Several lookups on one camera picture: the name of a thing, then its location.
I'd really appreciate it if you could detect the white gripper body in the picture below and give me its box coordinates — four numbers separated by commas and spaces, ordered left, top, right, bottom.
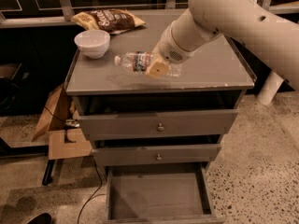
158, 21, 200, 63

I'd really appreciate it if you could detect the clear plastic water bottle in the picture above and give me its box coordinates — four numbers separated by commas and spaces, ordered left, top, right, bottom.
114, 51, 181, 77

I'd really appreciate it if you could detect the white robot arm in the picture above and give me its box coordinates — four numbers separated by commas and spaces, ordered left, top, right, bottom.
146, 0, 299, 90

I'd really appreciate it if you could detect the grey top drawer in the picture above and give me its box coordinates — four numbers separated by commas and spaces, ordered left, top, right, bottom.
75, 91, 241, 140

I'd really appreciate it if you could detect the grey drawer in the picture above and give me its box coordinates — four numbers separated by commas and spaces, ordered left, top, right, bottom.
104, 163, 225, 224
93, 135, 221, 166
75, 91, 241, 140

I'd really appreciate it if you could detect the brass top drawer knob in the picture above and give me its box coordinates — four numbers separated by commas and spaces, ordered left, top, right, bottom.
157, 123, 164, 132

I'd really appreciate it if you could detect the grey wooden drawer cabinet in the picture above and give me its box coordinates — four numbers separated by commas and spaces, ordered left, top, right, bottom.
64, 8, 258, 224

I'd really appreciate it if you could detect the grey middle drawer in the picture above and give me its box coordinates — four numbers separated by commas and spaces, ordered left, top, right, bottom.
93, 135, 221, 166

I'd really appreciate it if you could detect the grey bottom drawer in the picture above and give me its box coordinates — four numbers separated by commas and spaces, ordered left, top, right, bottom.
104, 163, 225, 224

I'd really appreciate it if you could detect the brown yellow chip bag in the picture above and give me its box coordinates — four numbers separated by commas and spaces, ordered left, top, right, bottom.
71, 8, 145, 35

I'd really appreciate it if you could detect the white ceramic bowl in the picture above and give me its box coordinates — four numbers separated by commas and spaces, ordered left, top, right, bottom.
74, 30, 110, 59

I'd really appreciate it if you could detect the brown cardboard box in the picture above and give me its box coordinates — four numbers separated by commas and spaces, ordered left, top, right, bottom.
32, 85, 92, 160

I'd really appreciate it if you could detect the metal window railing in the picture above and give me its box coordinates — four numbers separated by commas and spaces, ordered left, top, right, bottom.
0, 0, 299, 30

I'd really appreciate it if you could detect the black metal stand leg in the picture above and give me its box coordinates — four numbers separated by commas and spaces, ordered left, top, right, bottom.
42, 160, 55, 186

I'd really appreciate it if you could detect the black shoe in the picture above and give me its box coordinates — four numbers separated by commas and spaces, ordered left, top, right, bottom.
27, 213, 52, 224

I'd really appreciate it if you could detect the black cable on floor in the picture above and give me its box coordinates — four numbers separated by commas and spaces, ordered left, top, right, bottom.
43, 105, 104, 224

